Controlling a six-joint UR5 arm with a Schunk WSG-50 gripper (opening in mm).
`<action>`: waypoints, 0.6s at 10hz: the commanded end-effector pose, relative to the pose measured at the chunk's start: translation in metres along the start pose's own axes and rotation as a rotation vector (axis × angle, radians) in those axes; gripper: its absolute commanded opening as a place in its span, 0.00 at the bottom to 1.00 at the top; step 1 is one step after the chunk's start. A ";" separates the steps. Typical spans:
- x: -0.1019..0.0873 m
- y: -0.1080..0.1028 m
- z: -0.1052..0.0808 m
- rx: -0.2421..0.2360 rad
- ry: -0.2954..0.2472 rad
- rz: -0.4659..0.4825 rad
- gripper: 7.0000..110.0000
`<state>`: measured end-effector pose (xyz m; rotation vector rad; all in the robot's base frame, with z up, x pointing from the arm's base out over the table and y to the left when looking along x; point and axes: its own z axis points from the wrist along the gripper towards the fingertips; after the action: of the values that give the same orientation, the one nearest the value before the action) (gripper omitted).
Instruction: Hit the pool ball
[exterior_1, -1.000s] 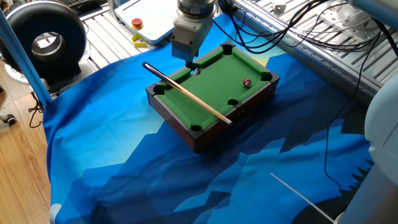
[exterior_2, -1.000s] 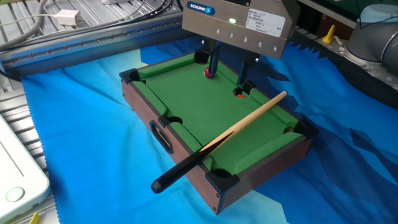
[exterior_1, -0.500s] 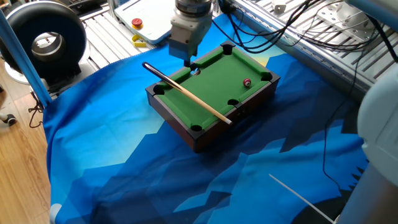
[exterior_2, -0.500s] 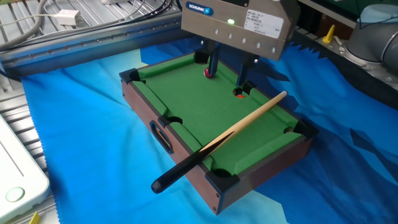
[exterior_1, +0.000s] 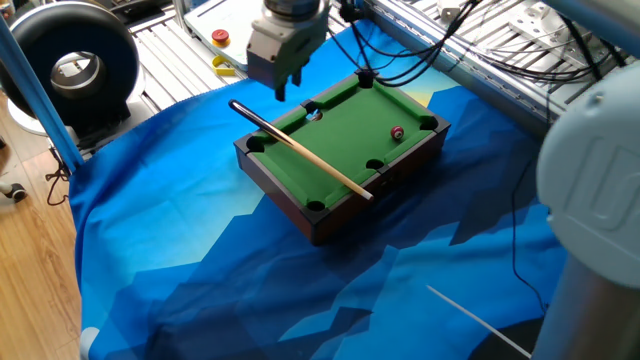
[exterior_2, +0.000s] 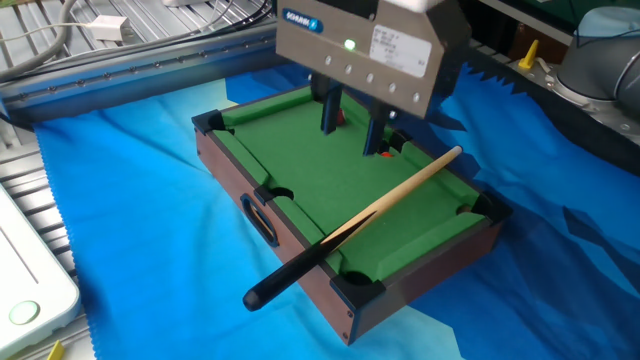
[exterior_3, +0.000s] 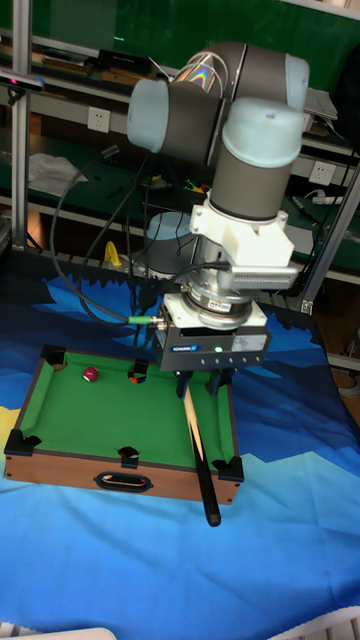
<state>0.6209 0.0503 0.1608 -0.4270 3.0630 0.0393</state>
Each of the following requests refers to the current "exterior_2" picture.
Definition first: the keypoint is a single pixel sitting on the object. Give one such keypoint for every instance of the long aluminium table rail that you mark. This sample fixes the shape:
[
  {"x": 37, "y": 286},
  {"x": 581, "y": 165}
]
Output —
[{"x": 125, "y": 75}]

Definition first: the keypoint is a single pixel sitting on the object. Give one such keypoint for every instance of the orange striped pool ball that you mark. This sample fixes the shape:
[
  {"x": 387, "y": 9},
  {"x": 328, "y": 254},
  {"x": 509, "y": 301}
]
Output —
[{"x": 386, "y": 155}]

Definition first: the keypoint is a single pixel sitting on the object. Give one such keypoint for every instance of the blue mountain print cloth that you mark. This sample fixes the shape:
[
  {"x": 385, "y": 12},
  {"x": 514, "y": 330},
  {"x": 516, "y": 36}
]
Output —
[{"x": 150, "y": 225}]

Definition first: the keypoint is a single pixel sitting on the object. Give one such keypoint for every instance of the mini green felt pool table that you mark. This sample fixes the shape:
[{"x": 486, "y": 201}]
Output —
[{"x": 325, "y": 175}]

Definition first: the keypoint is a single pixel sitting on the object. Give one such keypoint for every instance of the white power adapter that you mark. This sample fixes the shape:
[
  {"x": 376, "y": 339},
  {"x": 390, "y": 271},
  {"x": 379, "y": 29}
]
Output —
[{"x": 110, "y": 27}]

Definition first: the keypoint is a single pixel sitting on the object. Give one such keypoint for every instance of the yellow plastic clip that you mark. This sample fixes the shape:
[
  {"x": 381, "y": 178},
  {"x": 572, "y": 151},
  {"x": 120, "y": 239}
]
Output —
[{"x": 528, "y": 57}]

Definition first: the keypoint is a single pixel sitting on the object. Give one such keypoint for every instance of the small yellow wedge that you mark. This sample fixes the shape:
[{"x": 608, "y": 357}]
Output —
[{"x": 56, "y": 351}]

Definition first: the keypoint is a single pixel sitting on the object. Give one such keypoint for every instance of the wooden pool cue black butt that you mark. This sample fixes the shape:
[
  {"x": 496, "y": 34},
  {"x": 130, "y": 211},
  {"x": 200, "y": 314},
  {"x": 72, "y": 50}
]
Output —
[{"x": 380, "y": 207}]

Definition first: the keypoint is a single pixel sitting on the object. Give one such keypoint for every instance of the red pool ball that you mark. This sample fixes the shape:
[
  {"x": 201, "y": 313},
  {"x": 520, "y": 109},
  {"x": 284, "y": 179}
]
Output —
[{"x": 341, "y": 117}]

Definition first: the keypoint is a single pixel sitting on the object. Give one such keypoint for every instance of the grey Schunk gripper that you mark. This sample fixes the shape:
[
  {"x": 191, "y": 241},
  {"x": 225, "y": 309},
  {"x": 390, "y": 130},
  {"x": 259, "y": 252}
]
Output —
[{"x": 370, "y": 55}]

